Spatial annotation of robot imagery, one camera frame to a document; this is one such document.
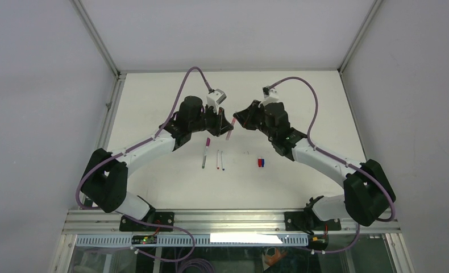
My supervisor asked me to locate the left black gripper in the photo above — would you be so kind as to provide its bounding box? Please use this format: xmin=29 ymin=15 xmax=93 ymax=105
xmin=189 ymin=102 xmax=233 ymax=136

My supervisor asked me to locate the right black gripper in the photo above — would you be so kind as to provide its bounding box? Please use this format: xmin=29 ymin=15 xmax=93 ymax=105
xmin=233 ymin=101 xmax=276 ymax=141

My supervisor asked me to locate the grey pen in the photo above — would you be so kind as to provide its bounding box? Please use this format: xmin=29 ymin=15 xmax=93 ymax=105
xmin=201 ymin=143 xmax=209 ymax=169

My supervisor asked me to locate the pink pen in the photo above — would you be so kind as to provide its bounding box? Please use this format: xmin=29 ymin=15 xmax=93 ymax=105
xmin=226 ymin=118 xmax=236 ymax=140

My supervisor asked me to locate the blue white pen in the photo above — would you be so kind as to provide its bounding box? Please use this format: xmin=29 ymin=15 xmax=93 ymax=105
xmin=220 ymin=151 xmax=225 ymax=171

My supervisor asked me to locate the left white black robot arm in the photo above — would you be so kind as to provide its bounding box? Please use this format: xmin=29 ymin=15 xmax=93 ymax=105
xmin=78 ymin=89 xmax=234 ymax=231

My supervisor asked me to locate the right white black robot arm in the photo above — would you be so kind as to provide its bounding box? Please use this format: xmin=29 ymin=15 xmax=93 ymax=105
xmin=233 ymin=100 xmax=396 ymax=230

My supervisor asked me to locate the orange object below table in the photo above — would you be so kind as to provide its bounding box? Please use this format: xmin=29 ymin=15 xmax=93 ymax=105
xmin=263 ymin=247 xmax=287 ymax=266

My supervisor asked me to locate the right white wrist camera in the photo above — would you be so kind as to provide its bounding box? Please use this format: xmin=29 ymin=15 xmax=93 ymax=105
xmin=261 ymin=86 xmax=280 ymax=106

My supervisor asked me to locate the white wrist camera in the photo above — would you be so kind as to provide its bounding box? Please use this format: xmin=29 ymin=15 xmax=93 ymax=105
xmin=206 ymin=89 xmax=227 ymax=114
xmin=261 ymin=86 xmax=280 ymax=106

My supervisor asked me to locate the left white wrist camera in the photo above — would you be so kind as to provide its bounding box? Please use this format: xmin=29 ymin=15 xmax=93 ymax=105
xmin=206 ymin=89 xmax=227 ymax=114

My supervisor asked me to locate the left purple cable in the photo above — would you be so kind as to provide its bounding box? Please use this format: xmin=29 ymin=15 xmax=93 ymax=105
xmin=76 ymin=67 xmax=216 ymax=273

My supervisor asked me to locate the purple cable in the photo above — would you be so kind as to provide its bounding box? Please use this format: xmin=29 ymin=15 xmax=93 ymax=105
xmin=269 ymin=77 xmax=397 ymax=254
xmin=76 ymin=67 xmax=216 ymax=273

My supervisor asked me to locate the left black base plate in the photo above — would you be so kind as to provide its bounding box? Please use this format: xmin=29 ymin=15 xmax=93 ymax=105
xmin=119 ymin=211 xmax=175 ymax=232

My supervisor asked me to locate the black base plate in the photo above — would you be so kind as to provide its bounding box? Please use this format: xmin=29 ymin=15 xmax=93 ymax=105
xmin=119 ymin=211 xmax=175 ymax=232
xmin=284 ymin=210 xmax=342 ymax=232

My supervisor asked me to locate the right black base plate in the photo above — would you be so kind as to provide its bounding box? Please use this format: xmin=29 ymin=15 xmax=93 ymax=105
xmin=284 ymin=210 xmax=342 ymax=232

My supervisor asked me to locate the white slotted cable duct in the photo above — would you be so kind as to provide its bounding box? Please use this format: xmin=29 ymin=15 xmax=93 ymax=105
xmin=76 ymin=233 xmax=309 ymax=248

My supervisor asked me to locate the aluminium front rail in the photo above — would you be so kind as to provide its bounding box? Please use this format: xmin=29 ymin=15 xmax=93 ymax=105
xmin=62 ymin=209 xmax=402 ymax=235

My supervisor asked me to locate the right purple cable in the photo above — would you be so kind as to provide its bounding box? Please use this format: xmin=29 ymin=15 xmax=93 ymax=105
xmin=269 ymin=77 xmax=397 ymax=254

